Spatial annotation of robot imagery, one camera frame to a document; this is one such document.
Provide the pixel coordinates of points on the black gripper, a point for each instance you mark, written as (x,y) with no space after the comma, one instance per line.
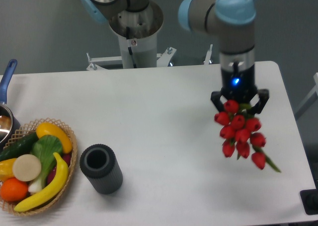
(240,86)

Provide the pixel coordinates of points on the red tulip bouquet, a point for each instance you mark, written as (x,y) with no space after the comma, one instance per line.
(240,131)

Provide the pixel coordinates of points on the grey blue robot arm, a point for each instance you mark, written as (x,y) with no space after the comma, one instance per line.
(231,21)

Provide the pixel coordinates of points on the black device at table edge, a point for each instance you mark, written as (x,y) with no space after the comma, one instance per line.
(310,201)

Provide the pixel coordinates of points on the dark grey ribbed vase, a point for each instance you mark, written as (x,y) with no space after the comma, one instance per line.
(100,166)

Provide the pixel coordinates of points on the purple red vegetable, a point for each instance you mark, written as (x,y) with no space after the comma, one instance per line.
(67,158)

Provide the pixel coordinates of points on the yellow banana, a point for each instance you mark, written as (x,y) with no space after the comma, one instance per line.
(50,191)

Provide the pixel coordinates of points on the green bok choy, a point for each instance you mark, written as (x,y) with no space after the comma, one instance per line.
(43,149)

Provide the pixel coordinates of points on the green cucumber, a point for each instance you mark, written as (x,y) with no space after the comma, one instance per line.
(20,147)

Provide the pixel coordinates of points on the beige round disc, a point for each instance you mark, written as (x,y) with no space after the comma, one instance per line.
(26,167)

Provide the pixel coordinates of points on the yellow bell pepper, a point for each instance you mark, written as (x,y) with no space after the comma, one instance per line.
(6,167)

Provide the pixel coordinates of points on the orange fruit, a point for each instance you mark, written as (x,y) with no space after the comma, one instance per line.
(14,190)

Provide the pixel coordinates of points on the white frame at right edge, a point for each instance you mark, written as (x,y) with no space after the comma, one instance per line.
(308,100)

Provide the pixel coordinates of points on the white metal base frame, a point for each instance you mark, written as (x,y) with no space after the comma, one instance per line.
(168,58)

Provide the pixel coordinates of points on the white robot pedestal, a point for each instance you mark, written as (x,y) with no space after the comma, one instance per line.
(137,36)

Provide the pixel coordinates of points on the blue handled saucepan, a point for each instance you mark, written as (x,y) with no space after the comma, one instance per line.
(8,122)

